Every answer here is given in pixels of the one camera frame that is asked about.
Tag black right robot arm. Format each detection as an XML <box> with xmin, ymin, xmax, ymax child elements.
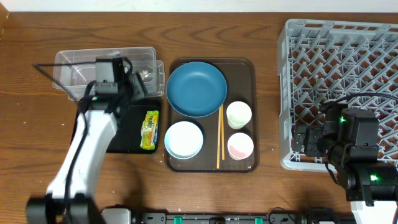
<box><xmin>293</xmin><ymin>100</ymin><xmax>397</xmax><ymax>223</ymax></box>

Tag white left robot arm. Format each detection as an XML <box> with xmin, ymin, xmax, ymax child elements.
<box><xmin>25</xmin><ymin>55</ymin><xmax>147</xmax><ymax>223</ymax></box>

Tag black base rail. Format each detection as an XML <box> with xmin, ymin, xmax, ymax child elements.
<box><xmin>102</xmin><ymin>203</ymin><xmax>355</xmax><ymax>224</ymax></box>

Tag grey dishwasher rack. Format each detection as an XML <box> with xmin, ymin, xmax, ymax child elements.
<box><xmin>277</xmin><ymin>19</ymin><xmax>397</xmax><ymax>172</ymax></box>

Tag clear plastic bin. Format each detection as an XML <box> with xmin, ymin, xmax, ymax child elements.
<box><xmin>53</xmin><ymin>47</ymin><xmax>165</xmax><ymax>99</ymax></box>

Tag white cup green inside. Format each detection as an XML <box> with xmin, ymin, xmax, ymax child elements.
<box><xmin>226</xmin><ymin>101</ymin><xmax>252</xmax><ymax>129</ymax></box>

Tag dark brown serving tray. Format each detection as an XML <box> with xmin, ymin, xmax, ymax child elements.
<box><xmin>165</xmin><ymin>58</ymin><xmax>259</xmax><ymax>173</ymax></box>

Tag wooden chopstick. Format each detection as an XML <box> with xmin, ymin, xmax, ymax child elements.
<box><xmin>216</xmin><ymin>107</ymin><xmax>221</xmax><ymax>169</ymax></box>
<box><xmin>221</xmin><ymin>105</ymin><xmax>225</xmax><ymax>161</ymax></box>

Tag white cup pink inside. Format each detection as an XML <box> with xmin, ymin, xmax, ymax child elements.
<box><xmin>227</xmin><ymin>133</ymin><xmax>254</xmax><ymax>161</ymax></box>

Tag black plastic tray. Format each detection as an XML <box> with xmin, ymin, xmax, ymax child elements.
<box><xmin>76</xmin><ymin>95</ymin><xmax>162</xmax><ymax>154</ymax></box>

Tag blue plate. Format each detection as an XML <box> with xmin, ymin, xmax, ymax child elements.
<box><xmin>166</xmin><ymin>62</ymin><xmax>228</xmax><ymax>118</ymax></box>

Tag yellow green snack wrapper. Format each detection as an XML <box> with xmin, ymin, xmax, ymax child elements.
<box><xmin>140</xmin><ymin>110</ymin><xmax>159</xmax><ymax>150</ymax></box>

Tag right wooden chopstick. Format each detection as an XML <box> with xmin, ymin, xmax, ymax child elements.
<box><xmin>221</xmin><ymin>105</ymin><xmax>225</xmax><ymax>161</ymax></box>

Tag left wooden chopstick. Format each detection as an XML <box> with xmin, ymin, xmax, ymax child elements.
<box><xmin>216</xmin><ymin>107</ymin><xmax>221</xmax><ymax>169</ymax></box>

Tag light blue rice bowl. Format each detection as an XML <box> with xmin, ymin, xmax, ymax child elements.
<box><xmin>164</xmin><ymin>121</ymin><xmax>204</xmax><ymax>159</ymax></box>

